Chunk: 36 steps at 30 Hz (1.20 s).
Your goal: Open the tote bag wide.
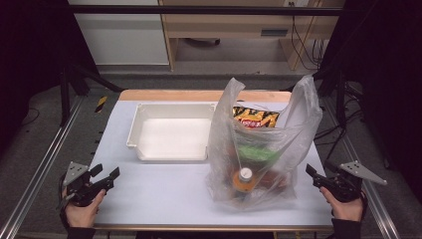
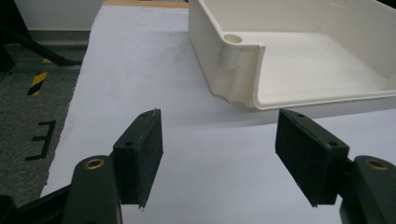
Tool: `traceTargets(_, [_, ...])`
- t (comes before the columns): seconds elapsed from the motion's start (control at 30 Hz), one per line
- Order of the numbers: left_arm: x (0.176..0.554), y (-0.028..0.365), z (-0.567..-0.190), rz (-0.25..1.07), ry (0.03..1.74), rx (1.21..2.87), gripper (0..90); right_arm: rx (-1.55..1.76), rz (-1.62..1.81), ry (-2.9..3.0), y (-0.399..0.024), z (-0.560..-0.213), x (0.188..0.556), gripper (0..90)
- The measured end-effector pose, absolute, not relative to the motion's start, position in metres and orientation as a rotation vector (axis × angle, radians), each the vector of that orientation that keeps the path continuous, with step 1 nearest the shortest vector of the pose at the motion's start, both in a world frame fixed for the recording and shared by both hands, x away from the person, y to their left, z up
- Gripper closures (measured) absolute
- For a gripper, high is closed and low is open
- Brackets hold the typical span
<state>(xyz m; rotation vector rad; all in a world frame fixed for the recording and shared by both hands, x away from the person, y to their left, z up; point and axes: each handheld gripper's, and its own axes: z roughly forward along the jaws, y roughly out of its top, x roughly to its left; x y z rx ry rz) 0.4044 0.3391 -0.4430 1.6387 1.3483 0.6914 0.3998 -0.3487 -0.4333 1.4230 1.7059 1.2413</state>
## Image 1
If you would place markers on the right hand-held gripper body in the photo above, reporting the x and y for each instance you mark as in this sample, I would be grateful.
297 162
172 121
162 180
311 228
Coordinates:
348 186

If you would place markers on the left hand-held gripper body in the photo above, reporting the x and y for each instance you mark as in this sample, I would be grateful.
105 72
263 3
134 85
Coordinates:
78 189

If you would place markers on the brown cardboard box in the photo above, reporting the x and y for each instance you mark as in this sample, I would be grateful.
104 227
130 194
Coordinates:
273 181

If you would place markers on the clear plastic bag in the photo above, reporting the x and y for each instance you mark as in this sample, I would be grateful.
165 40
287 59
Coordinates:
298 126

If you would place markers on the green snack packet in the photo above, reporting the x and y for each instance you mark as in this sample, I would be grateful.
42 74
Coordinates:
258 153

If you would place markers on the orange drink bottle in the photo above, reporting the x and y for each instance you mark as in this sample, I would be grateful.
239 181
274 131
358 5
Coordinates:
245 179

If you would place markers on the white plastic tray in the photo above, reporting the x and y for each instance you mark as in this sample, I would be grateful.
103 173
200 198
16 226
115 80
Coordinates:
172 139

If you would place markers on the yellow black chips bag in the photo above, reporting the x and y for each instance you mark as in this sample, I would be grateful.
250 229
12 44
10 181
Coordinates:
255 118

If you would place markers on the person's right hand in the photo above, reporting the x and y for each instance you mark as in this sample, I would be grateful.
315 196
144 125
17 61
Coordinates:
345 209

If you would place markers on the person's left hand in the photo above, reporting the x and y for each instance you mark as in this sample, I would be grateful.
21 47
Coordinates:
83 215

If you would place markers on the yellow black tape piece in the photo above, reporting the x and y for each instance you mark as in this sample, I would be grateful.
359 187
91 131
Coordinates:
101 103

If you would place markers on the black metal stand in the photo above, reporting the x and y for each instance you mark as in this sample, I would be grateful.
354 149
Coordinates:
66 96
338 93

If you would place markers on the dark curtain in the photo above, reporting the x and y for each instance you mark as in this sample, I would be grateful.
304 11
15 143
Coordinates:
384 66
30 49

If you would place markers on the white cabinet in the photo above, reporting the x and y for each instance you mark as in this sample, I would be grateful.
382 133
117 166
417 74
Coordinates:
122 36

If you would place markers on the aluminium frame rail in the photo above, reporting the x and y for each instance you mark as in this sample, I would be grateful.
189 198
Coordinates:
365 159
40 166

